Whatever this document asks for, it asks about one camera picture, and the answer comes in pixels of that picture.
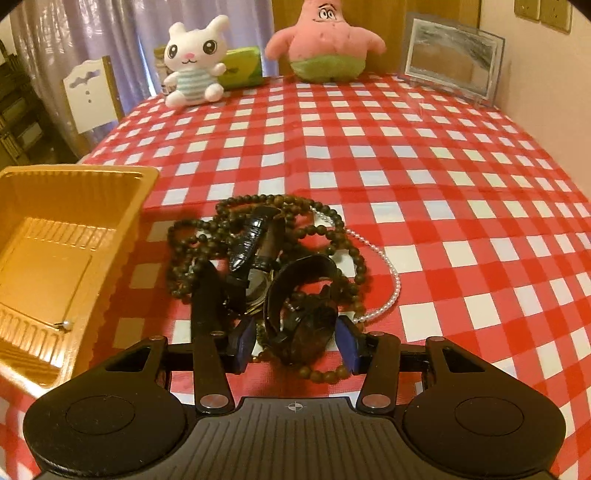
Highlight brown bead necklace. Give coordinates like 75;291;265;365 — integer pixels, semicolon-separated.
166;194;368;386

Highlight silver picture frame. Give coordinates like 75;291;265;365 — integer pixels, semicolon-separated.
398;11;507;110

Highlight green tissue pack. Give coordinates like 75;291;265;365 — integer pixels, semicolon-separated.
217;46;265;91

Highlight gold plastic tray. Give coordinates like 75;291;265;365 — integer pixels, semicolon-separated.
0;165;160;398

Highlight wooden door panel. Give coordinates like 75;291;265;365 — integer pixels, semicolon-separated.
270;0;483;77

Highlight red white checkered tablecloth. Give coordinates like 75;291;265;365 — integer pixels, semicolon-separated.
0;74;591;480

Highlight black wide bracelet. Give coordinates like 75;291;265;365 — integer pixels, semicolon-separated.
263;256;343;365

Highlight lilac sheer curtain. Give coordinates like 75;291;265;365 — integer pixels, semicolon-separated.
9;0;278;162

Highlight dark metal rack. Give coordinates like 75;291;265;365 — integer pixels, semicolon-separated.
0;41;70;167

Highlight white rabbit plush toy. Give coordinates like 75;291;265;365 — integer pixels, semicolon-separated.
163;15;232;108

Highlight beige wall socket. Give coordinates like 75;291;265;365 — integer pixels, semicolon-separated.
514;0;541;22
539;0;574;33

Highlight black leather strap watch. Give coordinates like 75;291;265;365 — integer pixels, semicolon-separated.
228;205;283;319

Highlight white wooden chair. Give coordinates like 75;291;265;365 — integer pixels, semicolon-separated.
62;55;125;160

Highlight pink starfish plush toy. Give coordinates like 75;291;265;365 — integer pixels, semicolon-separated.
264;0;387;84

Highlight white pearl necklace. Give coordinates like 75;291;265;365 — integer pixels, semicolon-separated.
309;205;402;325

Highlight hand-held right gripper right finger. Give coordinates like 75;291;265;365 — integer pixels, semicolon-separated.
335;316;490;414

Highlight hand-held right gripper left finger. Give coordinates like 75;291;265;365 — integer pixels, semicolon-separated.
104;318;256;414

